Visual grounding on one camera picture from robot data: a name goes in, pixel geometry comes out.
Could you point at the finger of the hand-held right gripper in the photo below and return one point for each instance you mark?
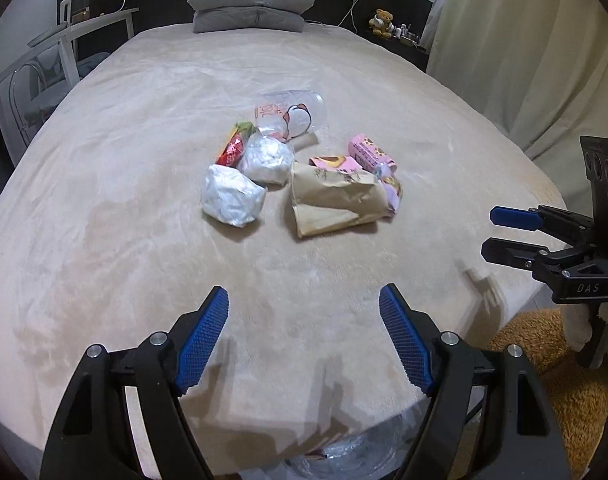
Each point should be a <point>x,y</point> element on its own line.
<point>509,254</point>
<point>514,216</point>

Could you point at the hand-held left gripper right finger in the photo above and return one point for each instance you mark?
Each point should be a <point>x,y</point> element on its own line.
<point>404,340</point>

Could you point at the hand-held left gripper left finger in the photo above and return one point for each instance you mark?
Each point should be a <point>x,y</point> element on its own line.
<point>204,345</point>

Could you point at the bin with clear bag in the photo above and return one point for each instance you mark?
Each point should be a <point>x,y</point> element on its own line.
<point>354,452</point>

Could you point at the pink snack box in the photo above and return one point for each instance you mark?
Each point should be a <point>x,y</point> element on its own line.
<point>369,152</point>

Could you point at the red yellow snack packet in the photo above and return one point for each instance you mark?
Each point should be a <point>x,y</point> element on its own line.
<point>234,147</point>

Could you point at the person's right hand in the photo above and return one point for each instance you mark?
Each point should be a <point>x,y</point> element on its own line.
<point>576,327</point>

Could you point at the pink donut print wrapper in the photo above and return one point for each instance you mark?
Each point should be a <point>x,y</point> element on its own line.
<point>391,192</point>

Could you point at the white crumpled paper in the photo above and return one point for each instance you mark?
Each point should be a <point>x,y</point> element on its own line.
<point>231,195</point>
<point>266,160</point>

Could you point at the brown paper bag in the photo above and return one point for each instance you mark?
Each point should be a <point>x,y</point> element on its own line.
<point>334,200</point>

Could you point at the cream curtain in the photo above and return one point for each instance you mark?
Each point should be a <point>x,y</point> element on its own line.
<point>524,50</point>

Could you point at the brown fluffy cloth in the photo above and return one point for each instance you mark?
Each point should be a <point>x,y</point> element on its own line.
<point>574,410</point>

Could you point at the brown teddy bear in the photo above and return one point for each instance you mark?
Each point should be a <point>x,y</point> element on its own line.
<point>381,22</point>

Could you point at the clear printed plastic cup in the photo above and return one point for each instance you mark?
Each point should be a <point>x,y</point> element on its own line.
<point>294,112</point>

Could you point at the black headboard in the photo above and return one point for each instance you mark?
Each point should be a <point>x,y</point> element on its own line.
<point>344,5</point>

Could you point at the grey metal chair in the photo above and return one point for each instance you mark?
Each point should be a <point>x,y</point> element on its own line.
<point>44,75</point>

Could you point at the white wooden frame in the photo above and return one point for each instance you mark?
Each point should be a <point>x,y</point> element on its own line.
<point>99,20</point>

